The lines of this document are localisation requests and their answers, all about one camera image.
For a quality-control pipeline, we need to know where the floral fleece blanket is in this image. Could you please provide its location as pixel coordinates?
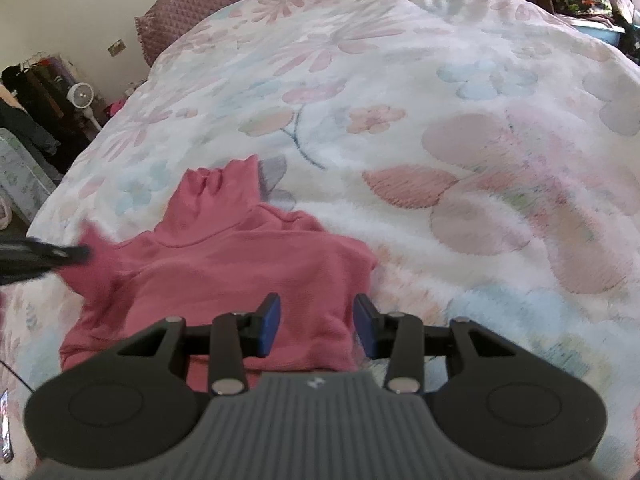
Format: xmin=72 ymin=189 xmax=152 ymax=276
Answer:
xmin=0 ymin=0 xmax=640 ymax=463

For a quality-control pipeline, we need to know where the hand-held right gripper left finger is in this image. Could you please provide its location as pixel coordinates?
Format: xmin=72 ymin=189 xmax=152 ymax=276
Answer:
xmin=117 ymin=292 xmax=282 ymax=396

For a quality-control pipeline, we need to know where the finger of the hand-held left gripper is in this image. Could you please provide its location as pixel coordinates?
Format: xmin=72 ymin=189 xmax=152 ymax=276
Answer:
xmin=0 ymin=242 xmax=77 ymax=287
xmin=24 ymin=236 xmax=92 ymax=262

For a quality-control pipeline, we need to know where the rack of dark clothes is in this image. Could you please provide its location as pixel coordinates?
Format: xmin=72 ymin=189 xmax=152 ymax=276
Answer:
xmin=0 ymin=52 xmax=103 ymax=173

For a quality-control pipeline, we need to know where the pink quilted headboard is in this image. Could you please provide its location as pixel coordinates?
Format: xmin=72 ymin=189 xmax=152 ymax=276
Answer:
xmin=134 ymin=0 xmax=346 ymax=67

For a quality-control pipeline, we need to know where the pink turtleneck sweater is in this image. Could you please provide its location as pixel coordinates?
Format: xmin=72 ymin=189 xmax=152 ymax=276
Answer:
xmin=59 ymin=154 xmax=379 ymax=396

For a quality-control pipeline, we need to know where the black cable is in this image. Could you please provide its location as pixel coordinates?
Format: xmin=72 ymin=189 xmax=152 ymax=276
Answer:
xmin=0 ymin=357 xmax=36 ymax=394

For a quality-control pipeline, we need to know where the pale patterned storage box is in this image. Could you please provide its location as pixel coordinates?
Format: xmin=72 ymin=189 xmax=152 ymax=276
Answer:
xmin=0 ymin=127 xmax=57 ymax=223

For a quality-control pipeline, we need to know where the pale blue basin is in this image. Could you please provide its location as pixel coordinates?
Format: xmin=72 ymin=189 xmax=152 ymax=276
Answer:
xmin=570 ymin=19 xmax=626 ymax=44

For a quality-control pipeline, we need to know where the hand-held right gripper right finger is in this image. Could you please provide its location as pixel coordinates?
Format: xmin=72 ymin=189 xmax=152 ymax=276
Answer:
xmin=352 ymin=294 xmax=521 ymax=395

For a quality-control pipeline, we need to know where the white standing fan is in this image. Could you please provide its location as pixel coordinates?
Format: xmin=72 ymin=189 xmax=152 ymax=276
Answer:
xmin=67 ymin=82 xmax=104 ymax=129

